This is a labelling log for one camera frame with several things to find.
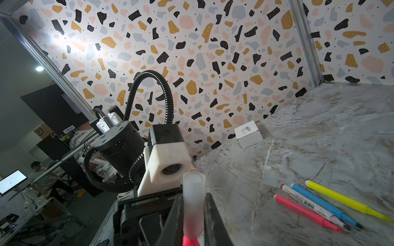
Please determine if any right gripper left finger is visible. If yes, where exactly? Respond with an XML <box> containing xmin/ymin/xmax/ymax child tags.
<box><xmin>156</xmin><ymin>194</ymin><xmax>184</xmax><ymax>246</ymax></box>

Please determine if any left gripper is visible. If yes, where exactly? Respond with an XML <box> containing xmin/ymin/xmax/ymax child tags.
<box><xmin>112</xmin><ymin>187</ymin><xmax>182</xmax><ymax>246</ymax></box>

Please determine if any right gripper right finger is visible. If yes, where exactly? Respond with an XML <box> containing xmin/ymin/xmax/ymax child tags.
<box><xmin>204</xmin><ymin>193</ymin><xmax>234</xmax><ymax>246</ymax></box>

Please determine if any pink highlighter pen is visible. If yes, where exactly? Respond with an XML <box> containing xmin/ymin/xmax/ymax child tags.
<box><xmin>182</xmin><ymin>236</ymin><xmax>200</xmax><ymax>246</ymax></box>
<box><xmin>274</xmin><ymin>194</ymin><xmax>343</xmax><ymax>233</ymax></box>

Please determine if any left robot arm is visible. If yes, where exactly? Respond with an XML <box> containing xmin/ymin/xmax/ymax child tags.
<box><xmin>84</xmin><ymin>107</ymin><xmax>192</xmax><ymax>246</ymax></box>

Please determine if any white red-tipped marker pen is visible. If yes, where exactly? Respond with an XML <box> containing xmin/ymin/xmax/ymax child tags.
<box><xmin>281</xmin><ymin>184</ymin><xmax>350</xmax><ymax>231</ymax></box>

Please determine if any blue highlighter pen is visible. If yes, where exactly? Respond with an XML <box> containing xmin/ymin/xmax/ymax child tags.
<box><xmin>291</xmin><ymin>183</ymin><xmax>363</xmax><ymax>229</ymax></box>

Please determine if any yellow highlighter pen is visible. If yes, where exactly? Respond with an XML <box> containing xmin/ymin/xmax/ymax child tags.
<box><xmin>305</xmin><ymin>180</ymin><xmax>393</xmax><ymax>222</ymax></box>

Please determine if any seated person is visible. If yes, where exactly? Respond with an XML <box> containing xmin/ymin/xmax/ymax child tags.
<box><xmin>28</xmin><ymin>161</ymin><xmax>74</xmax><ymax>205</ymax></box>

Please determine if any white small box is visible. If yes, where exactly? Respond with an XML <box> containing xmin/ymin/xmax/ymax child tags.
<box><xmin>235</xmin><ymin>121</ymin><xmax>264</xmax><ymax>149</ymax></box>

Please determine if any computer monitor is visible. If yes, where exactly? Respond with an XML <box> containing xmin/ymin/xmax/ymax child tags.
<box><xmin>0</xmin><ymin>170</ymin><xmax>28</xmax><ymax>196</ymax></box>

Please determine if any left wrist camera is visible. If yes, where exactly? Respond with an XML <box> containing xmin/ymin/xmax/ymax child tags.
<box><xmin>137</xmin><ymin>124</ymin><xmax>194</xmax><ymax>197</ymax></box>

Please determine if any black corrugated cable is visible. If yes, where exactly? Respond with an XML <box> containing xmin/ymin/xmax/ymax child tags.
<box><xmin>123</xmin><ymin>70</ymin><xmax>174</xmax><ymax>185</ymax></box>

